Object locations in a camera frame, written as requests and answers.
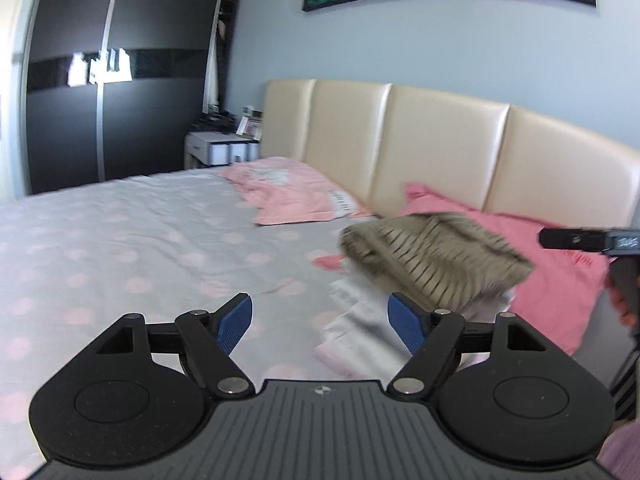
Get stack of folded clothes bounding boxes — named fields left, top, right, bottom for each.
left=314, top=259, right=517, bottom=382

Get cream padded headboard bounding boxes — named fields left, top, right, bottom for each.
left=261, top=78, right=640, bottom=283

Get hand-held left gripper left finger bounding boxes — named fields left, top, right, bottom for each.
left=95, top=292, right=254, bottom=397

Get hanging clothes in closet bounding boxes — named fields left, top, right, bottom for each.
left=204, top=0, right=247, bottom=113

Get brown striped shirt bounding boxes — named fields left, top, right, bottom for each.
left=339, top=212, right=535, bottom=312

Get light pink printed pillow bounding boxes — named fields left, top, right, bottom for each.
left=214, top=156, right=378, bottom=227

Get black bag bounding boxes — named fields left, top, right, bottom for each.
left=196, top=109, right=237, bottom=134

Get photo frame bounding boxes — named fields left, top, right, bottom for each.
left=235, top=114, right=264, bottom=139

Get white nightstand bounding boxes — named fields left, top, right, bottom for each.
left=184, top=130, right=264, bottom=169

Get dark pink pillow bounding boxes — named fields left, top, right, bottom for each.
left=312, top=182, right=613, bottom=357

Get black sliding wardrobe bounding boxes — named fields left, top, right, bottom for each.
left=25, top=0, right=223, bottom=197

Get person's right hand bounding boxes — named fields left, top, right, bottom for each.
left=604, top=271, right=640, bottom=330

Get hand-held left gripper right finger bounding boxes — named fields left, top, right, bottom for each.
left=386, top=291, right=548, bottom=397

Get purple fuzzy robe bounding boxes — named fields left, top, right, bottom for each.
left=596, top=425, right=640, bottom=480

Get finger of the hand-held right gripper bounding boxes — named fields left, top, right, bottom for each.
left=539, top=227, right=608, bottom=252

